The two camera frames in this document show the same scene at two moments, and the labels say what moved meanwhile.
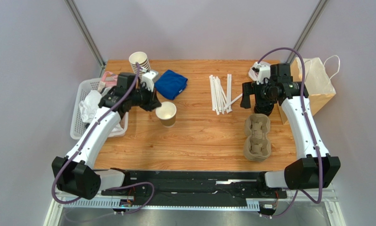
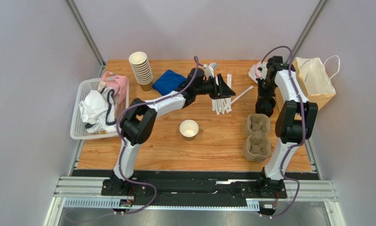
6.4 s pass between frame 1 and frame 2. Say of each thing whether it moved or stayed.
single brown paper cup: moved
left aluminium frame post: stayed
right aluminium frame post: stayed
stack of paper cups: stayed
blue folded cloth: stayed
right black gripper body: moved
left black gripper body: moved
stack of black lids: stayed
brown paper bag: stayed
